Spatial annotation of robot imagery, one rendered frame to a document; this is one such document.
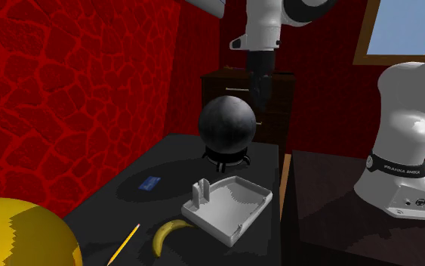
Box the dark wooden chest of drawers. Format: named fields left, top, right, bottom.
left=200, top=66, right=297, bottom=149

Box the wooden framed window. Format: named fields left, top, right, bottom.
left=352, top=0, right=425, bottom=67

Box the white open plastic tray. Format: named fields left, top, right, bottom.
left=180, top=175, right=274, bottom=248

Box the dark robot stand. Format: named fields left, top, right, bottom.
left=280, top=149, right=425, bottom=266

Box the blue card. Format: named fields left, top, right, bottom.
left=137, top=175, right=162, bottom=193

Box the black table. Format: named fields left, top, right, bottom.
left=63, top=133, right=283, bottom=266

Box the yellow banana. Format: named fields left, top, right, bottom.
left=151, top=219, right=197, bottom=258

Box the yellow pencil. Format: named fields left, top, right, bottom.
left=106, top=223, right=142, bottom=266

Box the large yellow ball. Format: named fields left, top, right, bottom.
left=0, top=197, right=84, bottom=266

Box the black sphere on ring stand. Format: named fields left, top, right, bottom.
left=197, top=95, right=257, bottom=174

